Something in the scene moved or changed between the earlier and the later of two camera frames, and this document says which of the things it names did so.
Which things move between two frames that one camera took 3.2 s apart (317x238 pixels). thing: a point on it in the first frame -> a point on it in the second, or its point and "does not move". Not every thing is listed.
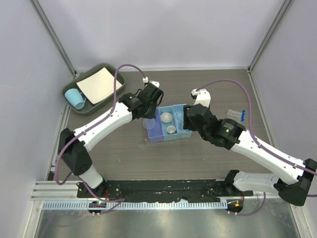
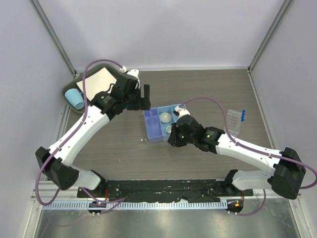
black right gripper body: (187, 125) -> (179, 139)
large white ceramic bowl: (166, 117) does not move
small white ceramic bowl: (171, 129) does not move
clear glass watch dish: (143, 144) does not move
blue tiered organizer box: (168, 124) does not move
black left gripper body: (151, 112) -> (133, 102)
